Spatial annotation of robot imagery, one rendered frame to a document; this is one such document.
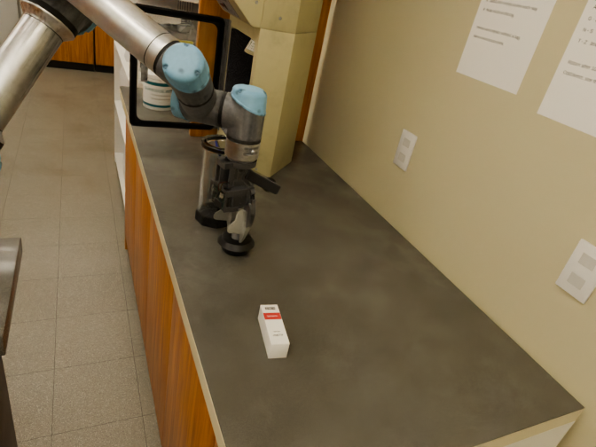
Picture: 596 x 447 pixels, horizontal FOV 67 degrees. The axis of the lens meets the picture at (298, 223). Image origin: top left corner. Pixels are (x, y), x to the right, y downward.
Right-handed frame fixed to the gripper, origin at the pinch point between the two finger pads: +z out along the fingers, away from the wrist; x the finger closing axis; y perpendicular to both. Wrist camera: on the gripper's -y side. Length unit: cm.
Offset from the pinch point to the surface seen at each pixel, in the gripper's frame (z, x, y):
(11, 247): 5.0, -18.2, 45.4
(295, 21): -45, -34, -34
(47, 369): 99, -69, 33
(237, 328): 5.0, 24.5, 14.4
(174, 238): 5.1, -9.8, 11.8
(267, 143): -7.4, -34.7, -31.6
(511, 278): -5, 48, -46
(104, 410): 99, -40, 21
